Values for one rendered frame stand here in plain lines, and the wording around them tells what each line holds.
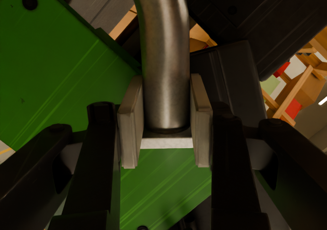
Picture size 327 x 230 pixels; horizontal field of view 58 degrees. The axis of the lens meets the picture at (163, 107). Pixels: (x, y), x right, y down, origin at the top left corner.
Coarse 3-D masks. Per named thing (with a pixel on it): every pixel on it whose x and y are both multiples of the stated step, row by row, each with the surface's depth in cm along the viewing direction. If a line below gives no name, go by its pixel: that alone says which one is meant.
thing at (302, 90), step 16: (192, 48) 341; (288, 64) 386; (304, 64) 405; (272, 80) 364; (288, 80) 436; (304, 80) 375; (320, 80) 408; (288, 96) 352; (304, 96) 384; (272, 112) 373; (288, 112) 357
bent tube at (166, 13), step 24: (144, 0) 16; (168, 0) 16; (144, 24) 17; (168, 24) 16; (144, 48) 17; (168, 48) 17; (144, 72) 18; (168, 72) 17; (144, 96) 19; (168, 96) 18; (168, 120) 18; (144, 144) 18; (168, 144) 18; (192, 144) 18
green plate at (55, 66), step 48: (0, 0) 19; (48, 0) 19; (0, 48) 20; (48, 48) 20; (96, 48) 20; (0, 96) 22; (48, 96) 22; (96, 96) 21; (144, 192) 24; (192, 192) 24
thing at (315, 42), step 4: (324, 28) 86; (320, 32) 86; (324, 32) 86; (316, 36) 87; (320, 36) 87; (324, 36) 86; (312, 40) 90; (316, 40) 87; (320, 40) 87; (324, 40) 87; (312, 44) 94; (316, 44) 90; (320, 44) 87; (324, 44) 87; (316, 48) 94; (320, 48) 90; (324, 48) 87; (320, 52) 94; (324, 52) 90; (324, 56) 94
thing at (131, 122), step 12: (132, 84) 17; (132, 96) 15; (120, 108) 14; (132, 108) 14; (120, 120) 13; (132, 120) 13; (144, 120) 19; (120, 132) 14; (132, 132) 14; (132, 144) 14; (132, 156) 14; (132, 168) 14
